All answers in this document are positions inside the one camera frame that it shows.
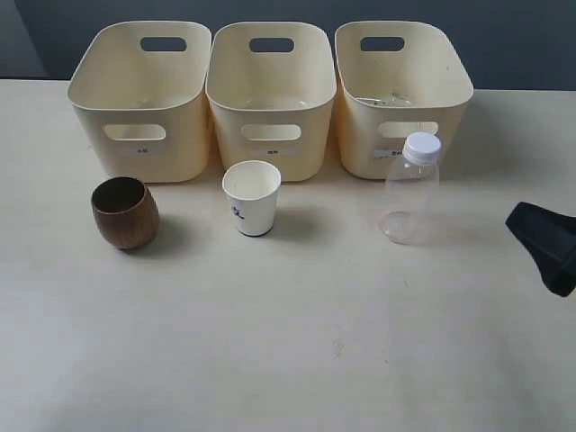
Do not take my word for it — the cream plastic bin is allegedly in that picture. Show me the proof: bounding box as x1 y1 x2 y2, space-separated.
206 22 337 182
335 21 473 180
67 21 212 183

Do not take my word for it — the brown wooden cup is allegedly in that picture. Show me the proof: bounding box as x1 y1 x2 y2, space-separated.
91 176 160 250

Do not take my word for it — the middle cream plastic bin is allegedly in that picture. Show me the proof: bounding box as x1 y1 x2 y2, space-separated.
206 22 337 182

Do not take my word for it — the white paper cup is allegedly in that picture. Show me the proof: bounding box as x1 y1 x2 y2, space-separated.
221 160 282 237

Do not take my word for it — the clear plastic bottle white cap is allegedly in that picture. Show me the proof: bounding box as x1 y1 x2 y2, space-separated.
379 131 442 244

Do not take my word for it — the left cream plastic bin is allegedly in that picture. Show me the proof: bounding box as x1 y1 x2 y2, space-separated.
67 21 212 183

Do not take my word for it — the right cream plastic bin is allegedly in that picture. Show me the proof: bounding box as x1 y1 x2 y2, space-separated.
335 21 473 180

